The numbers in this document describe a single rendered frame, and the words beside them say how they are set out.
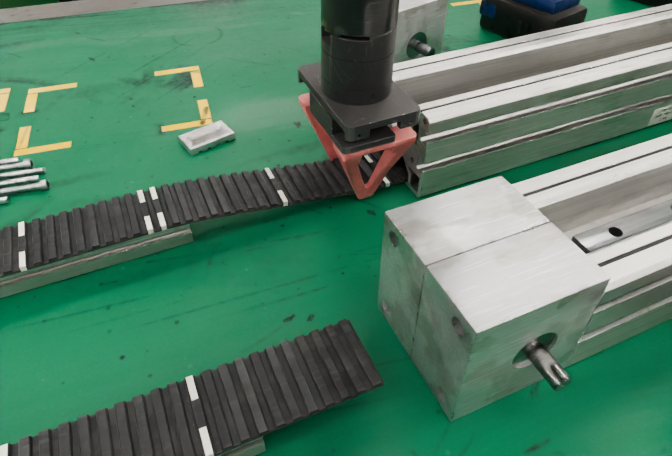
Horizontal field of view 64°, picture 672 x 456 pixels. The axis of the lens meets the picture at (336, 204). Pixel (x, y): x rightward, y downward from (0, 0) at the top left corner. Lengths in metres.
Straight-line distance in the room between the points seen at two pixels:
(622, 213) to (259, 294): 0.28
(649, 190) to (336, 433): 0.29
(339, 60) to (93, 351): 0.27
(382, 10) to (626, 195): 0.23
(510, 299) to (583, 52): 0.39
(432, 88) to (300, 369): 0.30
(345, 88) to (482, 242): 0.16
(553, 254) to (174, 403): 0.23
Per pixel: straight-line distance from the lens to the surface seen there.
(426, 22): 0.65
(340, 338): 0.35
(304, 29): 0.80
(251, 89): 0.66
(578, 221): 0.43
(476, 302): 0.30
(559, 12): 0.78
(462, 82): 0.55
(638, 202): 0.47
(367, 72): 0.41
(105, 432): 0.34
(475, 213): 0.35
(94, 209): 0.47
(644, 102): 0.65
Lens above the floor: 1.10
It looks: 42 degrees down
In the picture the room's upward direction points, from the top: straight up
